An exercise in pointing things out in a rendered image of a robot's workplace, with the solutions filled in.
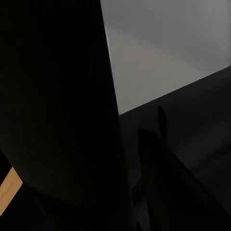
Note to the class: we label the monitor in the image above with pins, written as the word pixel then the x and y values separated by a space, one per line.
pixel 70 68

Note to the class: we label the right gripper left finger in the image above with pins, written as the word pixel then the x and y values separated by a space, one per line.
pixel 5 166

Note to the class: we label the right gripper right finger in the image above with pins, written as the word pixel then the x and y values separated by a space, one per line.
pixel 176 200

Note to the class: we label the desk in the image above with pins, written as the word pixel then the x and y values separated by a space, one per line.
pixel 198 133

